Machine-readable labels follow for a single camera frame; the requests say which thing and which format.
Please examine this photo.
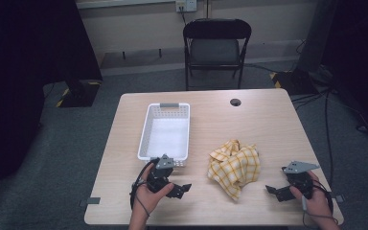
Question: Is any person's right hand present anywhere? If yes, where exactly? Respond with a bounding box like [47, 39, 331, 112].
[288, 170, 334, 223]

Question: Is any yellow checked cloth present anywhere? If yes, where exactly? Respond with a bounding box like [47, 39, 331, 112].
[207, 138, 262, 202]

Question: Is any black curtain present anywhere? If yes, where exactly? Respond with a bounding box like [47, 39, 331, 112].
[0, 0, 104, 212]

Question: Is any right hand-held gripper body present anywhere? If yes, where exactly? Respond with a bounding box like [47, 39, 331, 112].
[281, 160, 321, 199]

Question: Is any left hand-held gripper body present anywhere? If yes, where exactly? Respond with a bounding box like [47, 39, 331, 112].
[145, 153, 176, 195]

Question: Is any grey right gripper cable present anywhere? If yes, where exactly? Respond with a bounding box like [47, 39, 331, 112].
[301, 178, 339, 230]

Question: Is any black plug cable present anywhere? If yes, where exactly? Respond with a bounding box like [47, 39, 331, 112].
[179, 6, 188, 27]

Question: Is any white plastic basket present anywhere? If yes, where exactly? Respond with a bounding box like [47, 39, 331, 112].
[136, 102, 192, 168]

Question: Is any black striped stand base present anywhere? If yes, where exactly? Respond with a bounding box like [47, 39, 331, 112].
[269, 68, 320, 96]
[56, 79, 104, 109]

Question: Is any person's left hand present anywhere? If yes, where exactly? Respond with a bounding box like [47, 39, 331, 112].
[132, 163, 175, 219]

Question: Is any white wall socket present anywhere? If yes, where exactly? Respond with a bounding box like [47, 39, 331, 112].
[175, 0, 198, 13]

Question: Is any black folding chair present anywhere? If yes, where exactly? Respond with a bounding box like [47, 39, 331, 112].
[182, 17, 253, 92]

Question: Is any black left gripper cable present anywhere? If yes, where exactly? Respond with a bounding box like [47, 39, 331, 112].
[128, 158, 158, 219]

